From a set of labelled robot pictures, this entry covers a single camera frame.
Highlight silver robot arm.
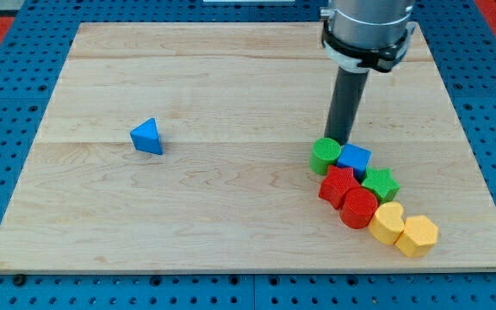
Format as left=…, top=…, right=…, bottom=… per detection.
left=319, top=0, right=416, bottom=74

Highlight blue triangle block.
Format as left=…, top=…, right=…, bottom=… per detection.
left=130, top=118, right=164, bottom=155

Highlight green cylinder block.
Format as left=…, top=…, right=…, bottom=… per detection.
left=309, top=138, right=341, bottom=176

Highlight wooden board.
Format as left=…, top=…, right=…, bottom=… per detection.
left=0, top=22, right=496, bottom=275

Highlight red star block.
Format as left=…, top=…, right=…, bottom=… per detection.
left=318, top=165, right=360, bottom=210

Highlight blue cube block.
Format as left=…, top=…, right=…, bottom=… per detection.
left=336, top=144, right=372, bottom=181

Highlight red cylinder block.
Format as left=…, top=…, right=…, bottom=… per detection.
left=339, top=187, right=378, bottom=229

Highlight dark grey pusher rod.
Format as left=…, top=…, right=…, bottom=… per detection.
left=324, top=67, right=369, bottom=145

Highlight green star block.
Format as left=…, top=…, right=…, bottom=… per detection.
left=362, top=167, right=400, bottom=203

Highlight yellow heart block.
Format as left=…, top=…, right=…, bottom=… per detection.
left=368, top=201, right=405, bottom=245

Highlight yellow hexagon block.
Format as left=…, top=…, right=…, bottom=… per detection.
left=394, top=215, right=439, bottom=257

